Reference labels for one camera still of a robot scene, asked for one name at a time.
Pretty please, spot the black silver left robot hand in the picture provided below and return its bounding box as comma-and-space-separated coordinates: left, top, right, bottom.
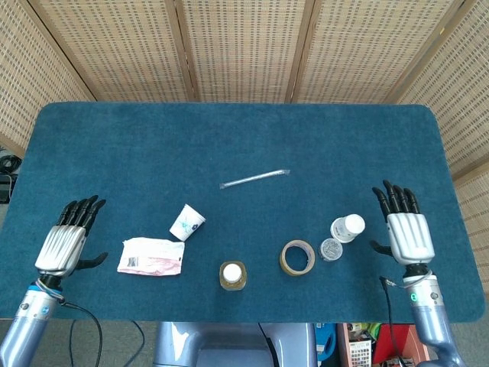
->
34, 194, 109, 278

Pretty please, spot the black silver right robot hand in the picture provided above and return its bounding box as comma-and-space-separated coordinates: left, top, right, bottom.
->
368, 179, 436, 267

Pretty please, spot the stack of white paper cups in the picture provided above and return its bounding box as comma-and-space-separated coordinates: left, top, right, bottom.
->
330, 213, 367, 245

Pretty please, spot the single white flower-print paper cup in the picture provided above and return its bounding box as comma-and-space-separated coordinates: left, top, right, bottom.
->
169, 203, 207, 242

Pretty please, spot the clear round box of clips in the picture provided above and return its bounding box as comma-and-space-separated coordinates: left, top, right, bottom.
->
319, 237, 344, 263

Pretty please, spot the black device on floor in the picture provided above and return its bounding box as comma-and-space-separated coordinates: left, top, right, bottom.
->
0, 174, 16, 204

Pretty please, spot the pink white tissue packet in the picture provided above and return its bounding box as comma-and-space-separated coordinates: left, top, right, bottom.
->
116, 236, 186, 277

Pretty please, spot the red box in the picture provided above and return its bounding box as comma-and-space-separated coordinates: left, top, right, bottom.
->
372, 323, 421, 367

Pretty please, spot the pink plastic crate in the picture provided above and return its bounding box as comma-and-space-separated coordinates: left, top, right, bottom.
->
335, 323, 379, 367

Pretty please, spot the yellow packing tape roll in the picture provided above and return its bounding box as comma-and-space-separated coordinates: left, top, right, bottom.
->
278, 239, 317, 276

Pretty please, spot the blue plastic item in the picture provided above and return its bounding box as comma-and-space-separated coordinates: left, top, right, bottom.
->
315, 323, 338, 361

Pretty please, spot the grey blue robot torso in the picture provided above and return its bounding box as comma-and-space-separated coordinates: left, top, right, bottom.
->
152, 321, 319, 367

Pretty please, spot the blue felt table cover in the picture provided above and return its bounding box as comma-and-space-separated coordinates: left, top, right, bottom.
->
0, 101, 477, 324

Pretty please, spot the clear wrapped drinking straw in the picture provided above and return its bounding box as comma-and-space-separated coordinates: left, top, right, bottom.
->
219, 169, 291, 190

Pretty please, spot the yellow tea bottle white cap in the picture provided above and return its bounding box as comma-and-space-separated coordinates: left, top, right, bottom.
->
219, 260, 248, 293

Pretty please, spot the woven bamboo folding screen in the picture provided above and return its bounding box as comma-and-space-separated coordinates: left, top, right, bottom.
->
0, 0, 489, 291

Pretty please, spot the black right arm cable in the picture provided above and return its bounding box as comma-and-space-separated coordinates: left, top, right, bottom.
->
378, 275, 406, 367

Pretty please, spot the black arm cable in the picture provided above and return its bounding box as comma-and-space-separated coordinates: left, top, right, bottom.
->
57, 300, 104, 367
378, 275, 406, 367

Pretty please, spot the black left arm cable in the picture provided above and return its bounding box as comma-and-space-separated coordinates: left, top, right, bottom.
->
57, 300, 104, 367

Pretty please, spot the black coiled cable bundle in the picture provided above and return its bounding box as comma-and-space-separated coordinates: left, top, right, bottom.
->
0, 154, 23, 172

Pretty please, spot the black floor cable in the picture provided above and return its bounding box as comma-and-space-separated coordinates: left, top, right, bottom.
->
68, 320, 147, 367

